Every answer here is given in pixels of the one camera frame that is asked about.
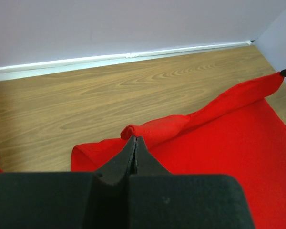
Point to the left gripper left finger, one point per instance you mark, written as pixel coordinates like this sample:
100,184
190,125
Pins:
117,170

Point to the red t shirt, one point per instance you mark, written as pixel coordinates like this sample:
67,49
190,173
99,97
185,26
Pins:
236,134

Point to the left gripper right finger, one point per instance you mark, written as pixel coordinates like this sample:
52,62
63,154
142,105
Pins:
145,163

